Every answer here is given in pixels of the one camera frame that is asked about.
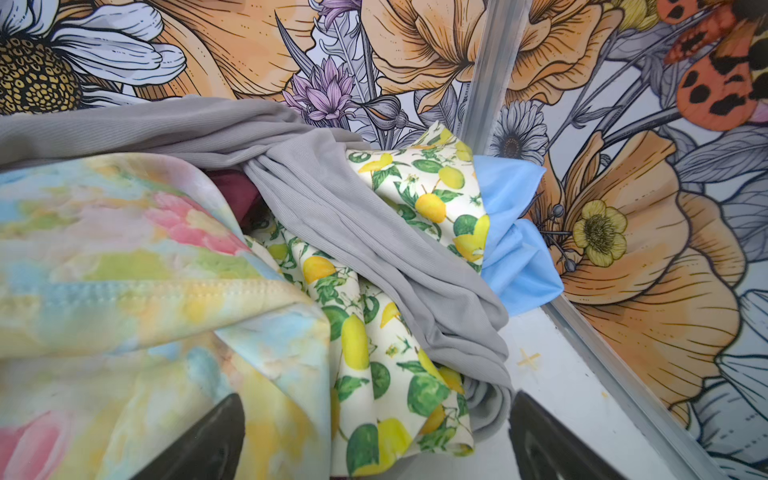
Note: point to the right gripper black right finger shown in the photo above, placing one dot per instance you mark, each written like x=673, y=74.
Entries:
x=545, y=449

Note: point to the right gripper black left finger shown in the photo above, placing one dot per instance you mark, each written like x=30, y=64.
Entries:
x=210, y=449

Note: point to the light blue shirt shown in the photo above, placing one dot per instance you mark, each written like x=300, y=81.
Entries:
x=517, y=264

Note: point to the lemon print cloth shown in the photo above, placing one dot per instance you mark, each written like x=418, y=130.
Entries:
x=388, y=400

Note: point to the pastel floral watercolour cloth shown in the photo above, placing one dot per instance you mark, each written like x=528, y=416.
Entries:
x=132, y=306

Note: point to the maroon cloth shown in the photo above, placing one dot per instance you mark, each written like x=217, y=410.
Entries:
x=241, y=194

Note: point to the grey cloth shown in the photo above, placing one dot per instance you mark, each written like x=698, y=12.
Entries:
x=305, y=179

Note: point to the aluminium table edge rail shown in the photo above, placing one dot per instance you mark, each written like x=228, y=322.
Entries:
x=681, y=454

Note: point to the aluminium corner post right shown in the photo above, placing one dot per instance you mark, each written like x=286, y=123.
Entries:
x=505, y=26

